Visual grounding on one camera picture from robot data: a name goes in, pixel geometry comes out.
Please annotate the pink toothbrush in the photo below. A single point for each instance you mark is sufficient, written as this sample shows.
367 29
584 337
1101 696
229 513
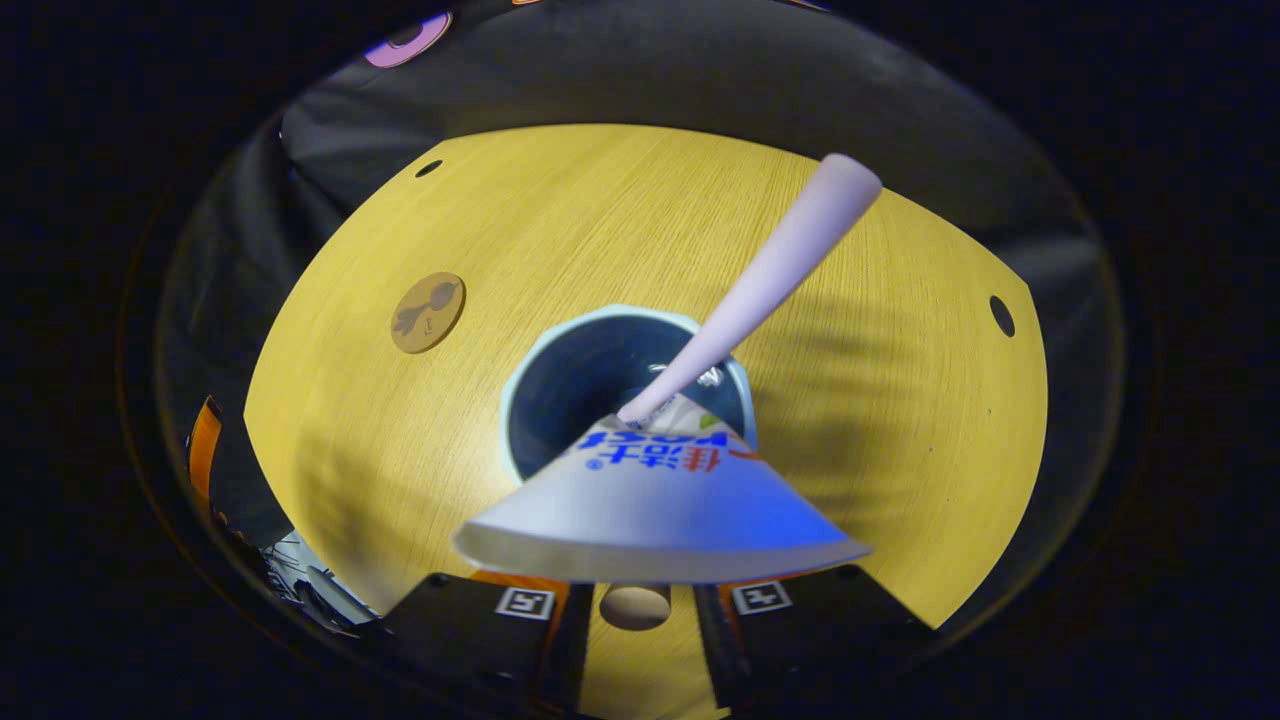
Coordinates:
780 260

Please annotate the round wooden coaster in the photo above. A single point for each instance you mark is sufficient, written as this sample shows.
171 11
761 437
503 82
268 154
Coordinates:
428 312

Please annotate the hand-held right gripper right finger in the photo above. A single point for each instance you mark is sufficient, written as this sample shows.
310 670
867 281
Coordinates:
830 630

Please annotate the black backdrop cloth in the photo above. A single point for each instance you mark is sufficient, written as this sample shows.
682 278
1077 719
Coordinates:
650 70

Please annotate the white toothpaste tube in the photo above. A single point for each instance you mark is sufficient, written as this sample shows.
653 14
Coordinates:
650 510

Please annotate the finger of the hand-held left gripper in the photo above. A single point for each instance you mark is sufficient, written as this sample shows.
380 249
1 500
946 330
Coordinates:
203 450

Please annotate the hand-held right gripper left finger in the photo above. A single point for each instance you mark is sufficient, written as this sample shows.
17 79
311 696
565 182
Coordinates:
470 630

